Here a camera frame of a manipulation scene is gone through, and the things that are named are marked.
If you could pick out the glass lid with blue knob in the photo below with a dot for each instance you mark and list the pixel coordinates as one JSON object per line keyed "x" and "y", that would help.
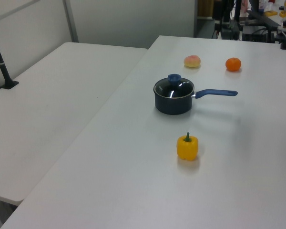
{"x": 174, "y": 78}

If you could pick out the yellow bell pepper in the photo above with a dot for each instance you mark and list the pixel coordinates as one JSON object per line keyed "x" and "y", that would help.
{"x": 187, "y": 149}

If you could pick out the pink yellow peach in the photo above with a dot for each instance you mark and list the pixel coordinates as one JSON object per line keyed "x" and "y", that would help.
{"x": 192, "y": 62}

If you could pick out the white side table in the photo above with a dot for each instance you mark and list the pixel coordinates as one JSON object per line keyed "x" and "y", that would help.
{"x": 50, "y": 107}

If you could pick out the orange mandarin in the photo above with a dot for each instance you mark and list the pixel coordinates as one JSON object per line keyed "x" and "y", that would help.
{"x": 233, "y": 64}

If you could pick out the brown wooden cabinet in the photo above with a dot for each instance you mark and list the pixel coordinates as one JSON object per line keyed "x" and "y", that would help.
{"x": 205, "y": 8}

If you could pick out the black equipment box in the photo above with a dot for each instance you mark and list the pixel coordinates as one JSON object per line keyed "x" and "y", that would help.
{"x": 253, "y": 34}

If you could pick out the black vertical pole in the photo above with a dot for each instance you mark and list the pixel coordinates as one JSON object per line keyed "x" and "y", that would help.
{"x": 237, "y": 14}

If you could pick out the black desk shelf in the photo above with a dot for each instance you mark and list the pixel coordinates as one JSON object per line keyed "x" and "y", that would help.
{"x": 262, "y": 19}

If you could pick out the grey partition post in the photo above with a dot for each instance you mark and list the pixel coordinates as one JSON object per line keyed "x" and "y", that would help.
{"x": 71, "y": 23}

